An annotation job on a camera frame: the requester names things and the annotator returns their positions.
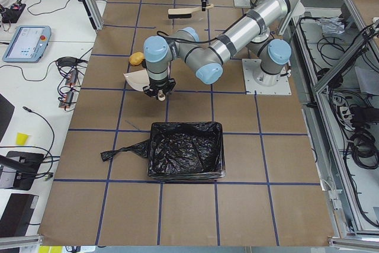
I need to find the beige plastic dustpan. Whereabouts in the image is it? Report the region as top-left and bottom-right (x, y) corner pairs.
(124, 69), (166, 101)

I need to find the beige hand brush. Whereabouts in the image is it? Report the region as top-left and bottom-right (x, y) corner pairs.
(168, 4), (214, 19)

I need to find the black bag lined bin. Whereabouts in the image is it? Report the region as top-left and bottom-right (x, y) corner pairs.
(100, 121), (226, 181)

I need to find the brown potato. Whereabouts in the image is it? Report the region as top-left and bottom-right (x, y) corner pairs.
(129, 52), (146, 66)

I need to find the near teach pendant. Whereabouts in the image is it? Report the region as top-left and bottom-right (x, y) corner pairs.
(2, 25), (52, 63)

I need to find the yellow paper cup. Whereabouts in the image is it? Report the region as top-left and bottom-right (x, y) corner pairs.
(15, 132), (30, 146)

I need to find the black box on desk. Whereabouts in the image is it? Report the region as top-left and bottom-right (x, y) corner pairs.
(1, 151), (44, 191)

